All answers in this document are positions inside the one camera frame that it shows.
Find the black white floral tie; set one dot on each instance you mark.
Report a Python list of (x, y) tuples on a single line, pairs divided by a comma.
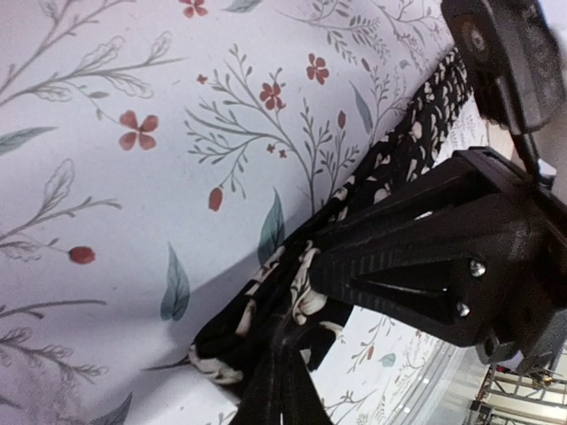
[(230, 346)]

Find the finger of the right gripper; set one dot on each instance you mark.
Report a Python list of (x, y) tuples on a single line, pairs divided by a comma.
[(453, 285), (475, 206)]

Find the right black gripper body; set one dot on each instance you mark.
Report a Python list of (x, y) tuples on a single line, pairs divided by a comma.
[(529, 331)]

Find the front metal rail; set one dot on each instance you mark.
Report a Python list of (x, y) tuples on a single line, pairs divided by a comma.
[(443, 391)]

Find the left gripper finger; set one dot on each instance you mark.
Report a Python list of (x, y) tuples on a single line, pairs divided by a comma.
[(281, 390)]

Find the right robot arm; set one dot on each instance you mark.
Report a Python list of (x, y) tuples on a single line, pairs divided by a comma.
[(516, 70)]

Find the floral table mat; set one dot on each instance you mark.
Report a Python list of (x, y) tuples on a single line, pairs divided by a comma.
[(154, 157)]

